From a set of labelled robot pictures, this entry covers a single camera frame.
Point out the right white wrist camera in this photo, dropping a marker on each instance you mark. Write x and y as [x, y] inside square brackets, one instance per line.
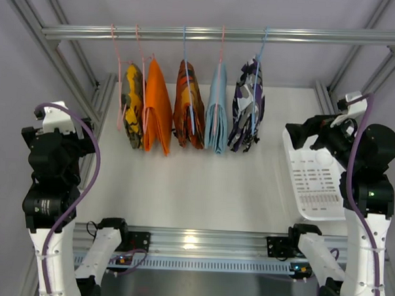
[352, 105]

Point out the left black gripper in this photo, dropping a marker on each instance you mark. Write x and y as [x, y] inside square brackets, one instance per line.
[28, 133]

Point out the yellow camouflage trousers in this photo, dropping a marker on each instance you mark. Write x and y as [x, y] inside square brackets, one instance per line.
[132, 95]

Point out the slotted grey cable duct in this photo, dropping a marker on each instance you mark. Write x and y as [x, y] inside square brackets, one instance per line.
[207, 264]

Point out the plain orange trousers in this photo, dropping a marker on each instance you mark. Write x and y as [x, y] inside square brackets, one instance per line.
[158, 110]

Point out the blue hanger of orange camouflage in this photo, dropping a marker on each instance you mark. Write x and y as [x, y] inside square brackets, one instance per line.
[191, 112]

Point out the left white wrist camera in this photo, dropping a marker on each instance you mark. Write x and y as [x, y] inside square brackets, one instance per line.
[55, 119]

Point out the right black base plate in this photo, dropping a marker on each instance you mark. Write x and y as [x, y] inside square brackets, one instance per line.
[279, 247]

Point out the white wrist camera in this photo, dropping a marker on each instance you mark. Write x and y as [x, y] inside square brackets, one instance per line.
[55, 119]
[352, 105]

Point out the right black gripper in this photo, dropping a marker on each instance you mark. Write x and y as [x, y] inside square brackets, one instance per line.
[300, 131]

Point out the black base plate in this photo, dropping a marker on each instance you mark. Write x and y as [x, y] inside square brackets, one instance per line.
[279, 247]
[137, 240]

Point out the white plastic basket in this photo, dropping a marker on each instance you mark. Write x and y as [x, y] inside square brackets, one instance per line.
[315, 177]

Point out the purple camouflage trousers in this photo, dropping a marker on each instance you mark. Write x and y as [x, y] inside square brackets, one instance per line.
[248, 107]

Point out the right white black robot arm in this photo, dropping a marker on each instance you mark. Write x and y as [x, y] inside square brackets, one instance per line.
[365, 152]

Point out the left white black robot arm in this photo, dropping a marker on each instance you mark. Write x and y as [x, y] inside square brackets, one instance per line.
[50, 220]

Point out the aluminium hanging rail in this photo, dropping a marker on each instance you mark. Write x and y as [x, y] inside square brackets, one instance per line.
[359, 37]

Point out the pink hanger of blue trousers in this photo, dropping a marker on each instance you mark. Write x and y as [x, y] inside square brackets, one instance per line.
[218, 80]

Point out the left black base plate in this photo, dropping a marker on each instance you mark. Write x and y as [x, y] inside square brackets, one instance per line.
[137, 240]

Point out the light blue trousers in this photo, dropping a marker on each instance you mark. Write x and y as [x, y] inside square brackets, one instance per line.
[219, 142]

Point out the front aluminium frame rail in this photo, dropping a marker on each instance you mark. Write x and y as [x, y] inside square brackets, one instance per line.
[206, 244]

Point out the orange camouflage trousers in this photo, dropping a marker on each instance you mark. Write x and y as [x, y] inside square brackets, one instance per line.
[181, 116]

